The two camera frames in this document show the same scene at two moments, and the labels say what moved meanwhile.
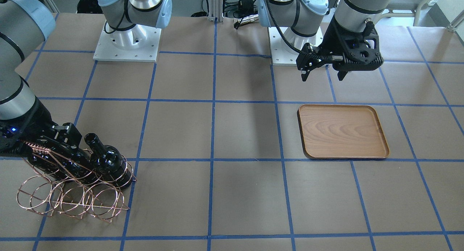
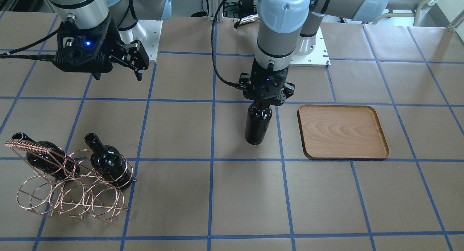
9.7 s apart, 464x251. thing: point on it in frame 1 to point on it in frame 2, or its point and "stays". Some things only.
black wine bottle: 107,162 stays
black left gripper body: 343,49 to 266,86
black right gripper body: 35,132 to 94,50
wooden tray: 342,131 stays
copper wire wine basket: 87,184 stays
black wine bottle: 51,165 stays
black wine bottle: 73,165 to 259,115
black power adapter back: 246,5 stays
